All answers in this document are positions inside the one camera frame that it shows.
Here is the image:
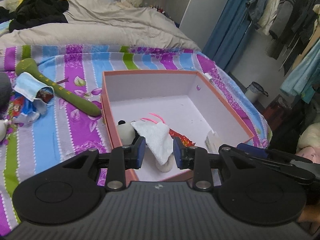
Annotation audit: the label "red foil snack packet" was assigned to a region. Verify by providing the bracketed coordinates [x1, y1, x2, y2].
[169, 129, 195, 147]

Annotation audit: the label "clear printed plastic bag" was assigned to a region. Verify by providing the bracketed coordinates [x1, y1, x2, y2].
[205, 131, 223, 154]

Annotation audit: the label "small panda plush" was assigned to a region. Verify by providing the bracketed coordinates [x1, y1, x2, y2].
[117, 120, 139, 145]

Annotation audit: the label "white knitted cloth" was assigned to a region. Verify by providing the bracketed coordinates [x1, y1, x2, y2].
[131, 120, 173, 165]

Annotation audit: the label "blue cartoon plastic bag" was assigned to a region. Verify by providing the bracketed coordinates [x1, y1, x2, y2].
[10, 92, 47, 125]

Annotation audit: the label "blue face mask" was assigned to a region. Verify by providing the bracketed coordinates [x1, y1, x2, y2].
[14, 72, 55, 102]

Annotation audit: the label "person's right hand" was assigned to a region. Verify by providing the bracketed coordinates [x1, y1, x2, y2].
[297, 204, 320, 228]

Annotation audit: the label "pink cardboard box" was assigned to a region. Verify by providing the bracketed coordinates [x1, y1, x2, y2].
[100, 69, 255, 183]

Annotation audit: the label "small trash bin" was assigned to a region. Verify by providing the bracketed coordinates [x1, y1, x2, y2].
[245, 82, 268, 103]

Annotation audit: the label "white spray bottle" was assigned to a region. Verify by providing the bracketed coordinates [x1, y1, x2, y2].
[0, 119, 11, 142]

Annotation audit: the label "blue curtain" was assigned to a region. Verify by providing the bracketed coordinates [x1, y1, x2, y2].
[202, 0, 251, 72]

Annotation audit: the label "green plush stick toy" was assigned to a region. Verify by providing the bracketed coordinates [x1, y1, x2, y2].
[15, 58, 101, 116]

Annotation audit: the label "grey duvet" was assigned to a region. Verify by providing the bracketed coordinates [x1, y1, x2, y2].
[1, 0, 199, 51]

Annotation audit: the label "grey white penguin plush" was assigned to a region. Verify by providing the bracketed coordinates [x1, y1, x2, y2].
[0, 72, 12, 116]

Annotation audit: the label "hanging clothes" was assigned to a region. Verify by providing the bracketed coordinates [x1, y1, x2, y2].
[246, 0, 320, 103]

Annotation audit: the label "grey wardrobe cabinet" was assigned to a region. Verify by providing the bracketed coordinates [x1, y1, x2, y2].
[142, 0, 238, 49]

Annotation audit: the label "black clothes pile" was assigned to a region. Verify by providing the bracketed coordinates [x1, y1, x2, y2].
[9, 0, 69, 32]

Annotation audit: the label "white charging cable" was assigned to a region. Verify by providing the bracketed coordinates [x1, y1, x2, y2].
[179, 65, 216, 83]

